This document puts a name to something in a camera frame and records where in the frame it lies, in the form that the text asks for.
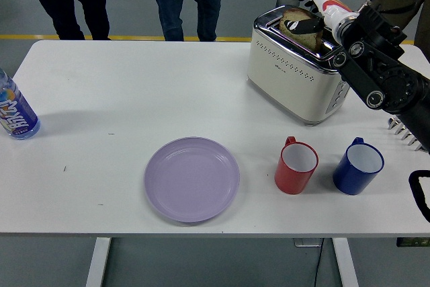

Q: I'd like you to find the grey table bracket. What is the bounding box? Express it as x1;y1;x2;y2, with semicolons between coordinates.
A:
294;238;324;247

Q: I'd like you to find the blue label water bottle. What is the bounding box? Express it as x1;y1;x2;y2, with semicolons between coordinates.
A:
0;67;42;141

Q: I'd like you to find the purple round plate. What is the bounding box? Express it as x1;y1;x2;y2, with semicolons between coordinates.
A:
144;136;241;224

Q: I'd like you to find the red enamel mug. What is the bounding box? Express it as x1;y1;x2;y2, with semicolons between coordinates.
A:
273;136;319;196

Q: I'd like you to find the metal toast rack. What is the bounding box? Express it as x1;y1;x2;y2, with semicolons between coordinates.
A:
388;117;427;152

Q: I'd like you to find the bread slice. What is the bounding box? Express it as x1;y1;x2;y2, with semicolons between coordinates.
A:
279;7;324;50

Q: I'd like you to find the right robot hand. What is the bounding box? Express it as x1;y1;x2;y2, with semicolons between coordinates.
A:
283;0;357;36

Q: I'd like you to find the black table control panel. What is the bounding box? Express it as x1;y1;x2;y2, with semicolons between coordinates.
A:
396;237;430;247

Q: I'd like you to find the black cable under table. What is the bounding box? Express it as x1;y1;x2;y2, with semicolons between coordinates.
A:
312;238;324;287

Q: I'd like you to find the blue enamel mug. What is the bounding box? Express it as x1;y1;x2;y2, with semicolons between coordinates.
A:
332;136;384;196

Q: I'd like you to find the cream and chrome toaster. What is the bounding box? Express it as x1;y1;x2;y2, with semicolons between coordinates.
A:
246;4;352;128

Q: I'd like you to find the white table leg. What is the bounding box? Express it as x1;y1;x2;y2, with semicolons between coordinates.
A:
85;237;112;287
332;237;359;287

